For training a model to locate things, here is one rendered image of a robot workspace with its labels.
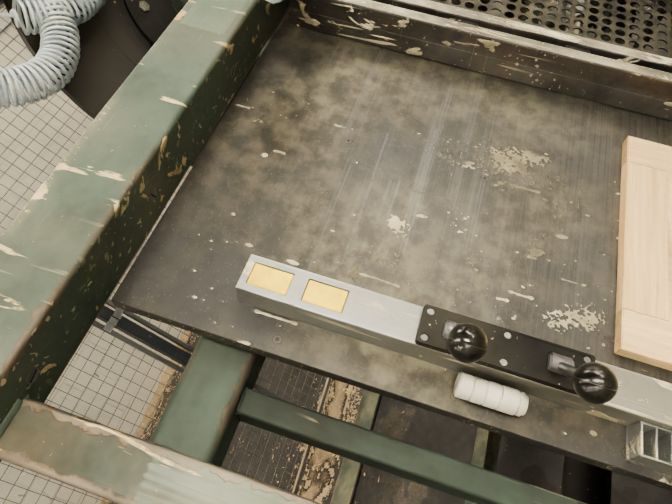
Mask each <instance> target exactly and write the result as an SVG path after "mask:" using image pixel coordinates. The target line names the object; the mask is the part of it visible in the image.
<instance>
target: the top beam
mask: <svg viewBox="0 0 672 504"><path fill-rule="evenodd" d="M290 4H291V0H283V1H281V2H279V3H275V4H273V3H270V2H268V1H266V0H189V1H188V2H187V3H186V5H185V6H184V7H183V8H182V10H181V11H180V12H179V13H178V15H177V16H176V17H175V18H174V20H173V21H172V22H171V23H170V25H169V26H168V27H167V28H166V30H165V31H164V32H163V33H162V35H161V36H160V37H159V38H158V40H157V41H156V42H155V43H154V45H153V46H152V47H151V48H150V50H149V51H148V52H147V53H146V55H145V56H144V57H143V59H142V60H141V61H140V62H139V64H138V65H137V66H136V67H135V69H134V70H133V71H132V72H131V74H130V75H129V76H128V77H127V79H126V80H125V81H124V82H123V84H122V85H121V86H120V87H119V89H118V90H117V91H116V92H115V94H114V95H113V96H112V97H111V99H110V100H109V101H108V102H107V104H106V105H105V106H104V107H103V109H102V110H101V111H100V112H99V114H98V115H97V116H96V117H95V119H94V120H93V121H92V123H91V124H90V125H89V126H88V128H87V129H86V130H85V131H84V133H83V134H82V135H81V136H80V138H79V139H78V140H77V141H76V143H75V144H74V145H73V146H72V148H71V149H70V150H69V151H68V153H67V154H66V155H65V156H64V158H63V159H62V160H61V161H60V163H59V164H58V165H57V166H56V168H55V169H54V170H53V171H52V173H51V174H50V175H49V176H48V178H47V179H46V180H45V181H44V183H43V184H42V185H41V186H40V188H39V189H38V190H37V192H36V193H35V194H34V195H33V197H32V198H31V199H30V200H29V202H28V203H27V204H26V205H25V207H24V208H23V209H22V210H21V212H20V213H19V214H18V215H17V217H16V218H15V219H14V220H13V222H12V223H11V224H10V225H9V227H8V228H7V229H6V230H5V232H4V233H3V234H2V235H1V237H0V425H1V424H2V422H3V421H4V419H5V417H6V416H7V414H8V413H9V411H10V410H11V408H12V407H13V405H14V404H15V402H16V401H17V399H20V400H23V399H24V398H25V397H26V396H27V394H31V395H32V396H34V397H36V398H38V399H39V400H40V401H41V402H42V403H44V402H45V400H46V399H47V397H48V396H49V394H50V392H51V391H52V389H53V387H54V386H55V384H56V383H57V381H58V379H59V378H60V376H61V374H62V373H63V371H64V370H65V368H66V366H67V365H68V363H69V362H70V360H71V358H72V357H73V355H74V353H75V352H76V350H77V349H78V347H79V345H80V344H81V342H82V340H83V339H84V337H85V336H86V334H87V332H88V331H89V329H90V328H91V326H92V324H93V323H94V321H95V319H96V318H97V316H98V315H99V313H100V311H101V310H102V308H103V306H104V305H105V303H106V302H107V300H108V298H109V297H110V295H111V294H112V292H113V290H114V289H115V287H116V285H117V284H118V282H119V281H120V279H121V277H122V276H123V274H124V272H125V271H126V269H127V268H128V266H129V264H130V263H131V261H132V260H133V258H134V256H135V255H136V253H137V251H138V250H139V248H140V247H141V245H142V243H143V242H144V240H145V238H146V237H147V235H148V234H149V232H150V230H151V229H152V227H153V226H154V224H155V222H156V221H157V219H158V217H159V216H160V214H161V213H162V211H163V209H164V208H165V206H166V204H167V203H168V201H169V200H170V198H171V196H172V195H173V193H174V192H175V190H176V188H177V187H178V185H179V183H180V182H181V180H182V179H183V177H184V175H185V174H186V172H187V170H188V169H189V167H190V166H191V164H192V162H193V161H194V159H195V158H196V156H197V154H198V153H199V151H200V149H201V148H202V146H203V145H204V143H205V141H206V140H207V138H208V136H209V135H210V133H211V132H212V130H213V128H214V127H215V125H216V124H217V122H218V120H219V119H220V117H221V115H222V114H223V112H224V111H225V109H226V107H227V106H228V104H229V102H230V101H231V99H232V98H233V96H234V94H235V93H236V91H237V90H238V88H239V86H240V85H241V83H242V81H243V80H244V78H245V77H246V75H247V73H248V72H249V70H250V68H251V67H252V65H253V64H254V62H255V60H256V59H257V57H258V56H259V54H260V52H261V51H262V49H263V47H264V46H265V44H266V43H267V41H268V39H269V38H270V36H271V34H272V33H273V31H274V30H275V28H276V26H277V25H278V23H279V22H280V20H281V18H282V17H283V15H284V13H285V12H286V10H287V9H288V7H289V5H290Z"/></svg>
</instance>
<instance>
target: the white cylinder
mask: <svg viewBox="0 0 672 504"><path fill-rule="evenodd" d="M453 395H454V396H455V397H457V398H460V399H463V400H468V401H469V402H472V403H475V404H478V405H482V406H484V407H487V408H490V409H495V410H497V411H500V412H503V413H506V414H509V415H512V416H513V415H515V416H518V417H520V416H521V415H522V416H523V415H525V413H526V411H527V408H528V403H529V398H528V396H526V394H525V393H524V392H521V391H519V390H517V389H514V388H511V387H508V386H505V385H501V384H499V383H495V382H492V381H489V380H488V381H487V380H486V379H483V378H480V377H477V376H474V377H473V375H470V374H467V373H464V372H460V373H459V374H458V376H457V378H456V381H455V385H454V390H453Z"/></svg>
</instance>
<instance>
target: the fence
mask: <svg viewBox="0 0 672 504"><path fill-rule="evenodd" d="M256 263H257V264H260V265H264V266H267V267H270V268H273V269H277V270H280V271H283V272H286V273H289V274H293V275H294V277H293V279H292V282H291V284H290V287H289V289H288V291H287V294H286V296H285V295H282V294H278V293H275V292H272V291H269V290H266V289H263V288H259V287H256V286H253V285H250V284H247V281H248V279H249V276H250V274H251V272H252V270H253V268H254V266H255V264H256ZM309 280H312V281H315V282H318V283H322V284H325V285H328V286H331V287H335V288H338V289H341V290H344V291H347V292H348V297H347V300H346V303H345V306H344V309H343V311H342V313H339V312H335V311H332V310H329V309H326V308H323V307H320V306H316V305H313V304H310V303H307V302H304V301H302V298H303V295H304V292H305V290H306V287H307V285H308V282H309ZM236 291H237V296H238V300H239V302H241V303H245V304H248V305H251V306H254V307H257V308H260V309H263V310H266V311H270V312H273V313H276V314H279V315H282V316H285V317H288V318H291V319H295V320H298V321H301V322H304V323H307V324H310V325H313V326H316V327H319V328H323V329H326V330H329V331H332V332H335V333H338V334H341V335H344V336H348V337H351V338H354V339H357V340H360V341H363V342H366V343H369V344H373V345H376V346H379V347H382V348H385V349H388V350H391V351H394V352H397V353H401V354H404V355H407V356H410V357H413V358H416V359H419V360H422V361H426V362H429V363H432V364H435V365H438V366H441V367H444V368H447V369H451V370H454V371H457V372H464V373H467V374H470V375H473V377H474V376H477V377H480V378H483V379H486V380H487V381H488V380H489V381H492V382H495V383H499V384H501V385H505V386H508V387H511V388H514V389H517V390H519V391H521V392H524V393H525V394H529V395H532V396H535V397H538V398H541V399H544V400H547V401H550V402H554V403H557V404H560V405H563V406H566V407H569V408H572V409H575V410H578V411H582V412H585V413H588V414H591V415H594V416H597V417H600V418H603V419H607V420H610V421H613V422H616V423H619V424H622V425H625V426H629V425H631V424H634V423H636V422H639V421H643V422H646V423H649V424H652V425H655V426H658V427H661V428H664V429H668V430H671V431H672V384H671V383H668V382H665V381H661V380H658V379H655V378H652V377H648V376H645V375H642V374H639V373H636V372H632V371H629V370H626V369H623V368H619V367H616V366H613V365H610V364H606V363H603V362H600V361H597V360H595V362H598V363H602V364H604V365H606V366H607V367H609V368H610V369H611V370H612V371H613V372H614V373H615V375H616V377H617V380H618V391H617V394H616V395H615V397H614V398H613V399H612V400H611V401H609V402H607V403H604V404H591V403H588V402H586V401H584V400H583V399H581V398H580V397H579V396H578V395H575V394H572V393H569V392H565V391H562V390H559V389H556V388H553V387H550V386H546V385H543V384H540V383H537V382H534V381H531V380H528V379H524V378H521V377H518V376H515V375H512V374H509V373H506V372H502V371H499V370H496V369H493V368H490V367H487V366H483V365H480V364H477V363H462V362H460V361H458V360H456V359H455V358H454V357H453V356H452V355H449V354H446V353H442V352H439V351H436V350H433V349H430V348H427V347H424V346H420V345H417V344H416V343H415V338H416V334H417V331H418V327H419V323H420V319H421V315H422V311H423V308H424V307H422V306H418V305H415V304H412V303H409V302H405V301H402V300H399V299H396V298H392V297H389V296H386V295H383V294H379V293H376V292H373V291H370V290H366V289H363V288H360V287H357V286H353V285H350V284H347V283H344V282H341V281H337V280H334V279H331V278H328V277H324V276H321V275H318V274H315V273H311V272H308V271H305V270H302V269H298V268H295V267H292V266H289V265H285V264H282V263H279V262H276V261H272V260H269V259H266V258H263V257H259V256H256V255H253V254H251V256H250V258H249V260H248V262H247V264H246V266H245V268H244V270H243V272H242V275H241V277H240V279H239V281H238V283H237V285H236Z"/></svg>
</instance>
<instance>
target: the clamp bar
mask: <svg viewBox="0 0 672 504"><path fill-rule="evenodd" d="M291 25H295V26H299V27H303V28H306V29H310V30H314V31H318V32H322V33H326V34H330V35H334V36H338V37H342V38H346V39H350V40H354V41H358V42H362V43H366V44H370V45H374V46H378V47H382V48H386V49H390V50H393V51H397V52H401V53H405V54H409V55H413V56H417V57H421V58H425V59H429V60H433V61H437V62H441V63H445V64H449V65H453V66H457V67H461V68H465V69H469V70H473V71H477V72H481V73H484V74H488V75H492V76H496V77H500V78H504V79H508V80H512V81H516V82H520V83H524V84H528V85H532V86H536V87H540V88H544V89H548V90H552V91H556V92H560V93H564V94H568V95H572V96H575V97H579V98H583V99H587V100H591V101H595V102H599V103H603V104H607V105H611V106H615V107H619V108H623V109H627V110H631V111H635V112H639V113H643V114H647V115H651V116H655V117H659V118H663V119H666V120H670V121H672V58H668V57H663V56H659V55H655V54H651V53H647V52H642V51H638V50H634V49H630V48H626V47H622V46H617V45H613V44H609V43H605V42H601V41H597V40H592V39H588V38H584V37H580V36H576V35H572V34H567V33H563V32H559V31H555V30H551V29H546V28H542V27H538V26H534V25H530V24H526V23H521V22H517V21H513V20H509V19H505V18H501V17H496V16H492V15H488V14H484V13H480V12H476V11H471V10H467V9H463V8H459V7H455V6H450V5H446V4H442V3H438V2H434V1H430V0H291Z"/></svg>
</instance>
